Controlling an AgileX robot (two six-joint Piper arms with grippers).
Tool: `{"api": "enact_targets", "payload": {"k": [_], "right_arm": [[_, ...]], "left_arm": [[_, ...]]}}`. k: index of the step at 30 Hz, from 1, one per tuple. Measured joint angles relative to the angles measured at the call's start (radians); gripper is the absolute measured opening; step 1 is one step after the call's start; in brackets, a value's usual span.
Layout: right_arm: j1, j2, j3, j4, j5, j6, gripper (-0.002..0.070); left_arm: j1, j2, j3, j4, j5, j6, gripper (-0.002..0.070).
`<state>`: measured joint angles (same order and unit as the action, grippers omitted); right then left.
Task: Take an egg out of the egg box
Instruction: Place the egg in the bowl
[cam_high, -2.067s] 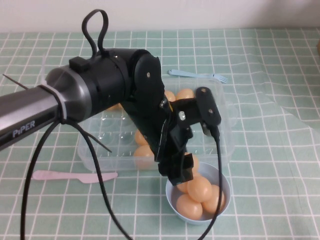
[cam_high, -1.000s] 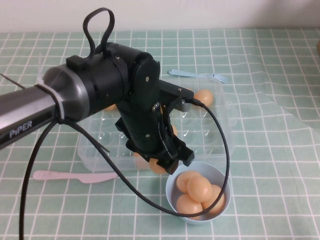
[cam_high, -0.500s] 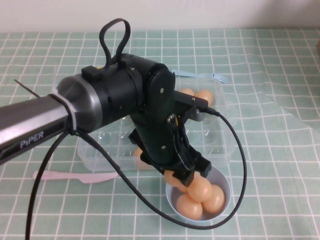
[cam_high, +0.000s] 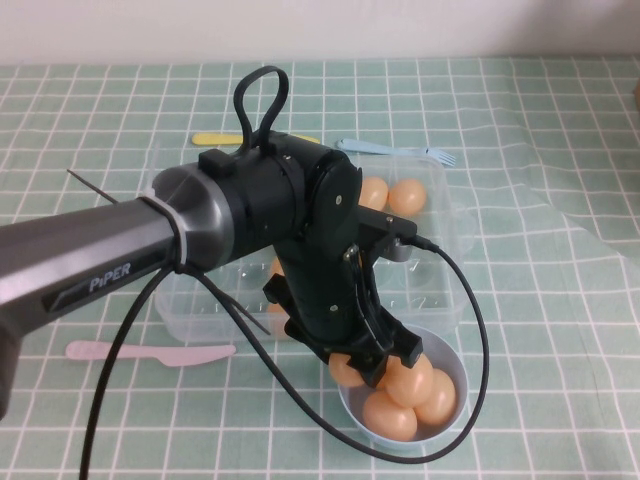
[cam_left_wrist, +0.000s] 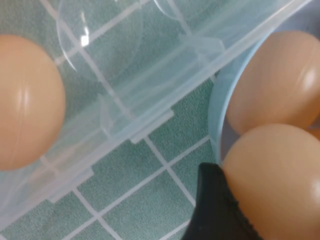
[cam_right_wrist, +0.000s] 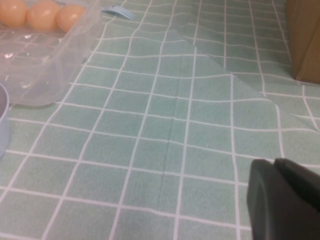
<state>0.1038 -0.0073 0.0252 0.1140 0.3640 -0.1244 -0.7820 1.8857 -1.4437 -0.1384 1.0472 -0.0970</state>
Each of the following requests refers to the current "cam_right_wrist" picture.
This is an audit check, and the clear plastic egg box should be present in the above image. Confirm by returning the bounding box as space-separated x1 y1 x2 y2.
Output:
0 0 103 108

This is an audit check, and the light blue plastic fork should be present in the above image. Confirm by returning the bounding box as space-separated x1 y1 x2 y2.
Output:
101 5 138 20

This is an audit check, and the light blue bowl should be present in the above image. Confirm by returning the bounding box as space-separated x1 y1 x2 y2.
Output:
0 82 11 160

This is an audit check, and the orange plastic egg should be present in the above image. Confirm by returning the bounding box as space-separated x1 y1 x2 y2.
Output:
26 0 62 32
56 5 87 33
0 0 29 28

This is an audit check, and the green white checked tablecloth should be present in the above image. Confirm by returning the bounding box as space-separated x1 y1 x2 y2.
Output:
0 0 320 240

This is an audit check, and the brown cardboard box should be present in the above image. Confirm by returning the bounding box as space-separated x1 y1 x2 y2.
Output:
284 0 320 85

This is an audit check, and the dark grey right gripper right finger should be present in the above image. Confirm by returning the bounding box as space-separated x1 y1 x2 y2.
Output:
273 157 320 209

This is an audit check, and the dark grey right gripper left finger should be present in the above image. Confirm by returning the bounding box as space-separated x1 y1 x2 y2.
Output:
246 157 320 240

